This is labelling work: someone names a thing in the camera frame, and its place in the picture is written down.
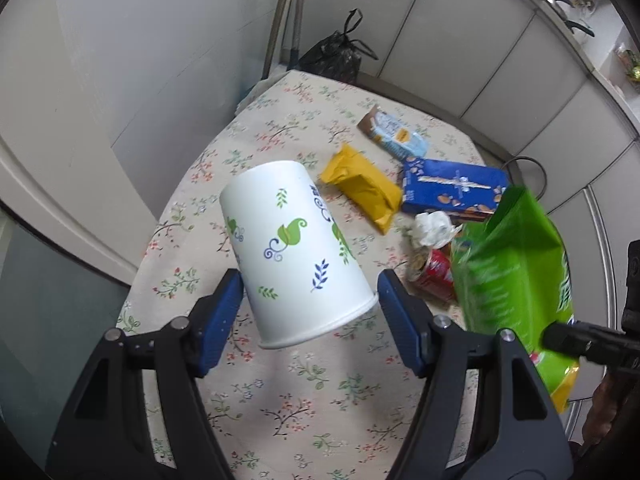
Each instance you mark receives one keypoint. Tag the crumpled white tissue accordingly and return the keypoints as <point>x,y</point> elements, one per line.
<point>432,227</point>

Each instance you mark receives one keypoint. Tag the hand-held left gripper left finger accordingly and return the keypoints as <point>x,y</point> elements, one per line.
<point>222,320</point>

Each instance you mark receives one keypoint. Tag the white leaf print paper cup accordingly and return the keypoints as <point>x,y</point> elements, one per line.
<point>290,260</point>

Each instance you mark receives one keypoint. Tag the yellow snack packet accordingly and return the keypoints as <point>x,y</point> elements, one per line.
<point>360,185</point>

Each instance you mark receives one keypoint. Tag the person's right hand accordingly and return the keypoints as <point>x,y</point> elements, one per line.
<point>602,410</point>

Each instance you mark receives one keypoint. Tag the blue cookie box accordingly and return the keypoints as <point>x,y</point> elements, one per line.
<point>450,185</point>

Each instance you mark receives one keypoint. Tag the green snack bag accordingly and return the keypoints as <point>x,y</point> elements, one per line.
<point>510,270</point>

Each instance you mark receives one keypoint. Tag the light blue snack wrapper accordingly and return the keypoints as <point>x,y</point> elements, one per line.
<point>395,135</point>

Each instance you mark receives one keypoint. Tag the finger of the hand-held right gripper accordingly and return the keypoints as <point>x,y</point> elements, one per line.
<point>575,340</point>

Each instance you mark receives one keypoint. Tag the red drink can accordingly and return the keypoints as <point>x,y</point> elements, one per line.
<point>437,272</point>

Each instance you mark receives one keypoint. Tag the black garbage bag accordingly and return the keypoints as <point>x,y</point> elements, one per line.
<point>330,57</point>

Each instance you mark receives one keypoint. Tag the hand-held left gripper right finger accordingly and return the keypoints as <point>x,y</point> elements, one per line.
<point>400,320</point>

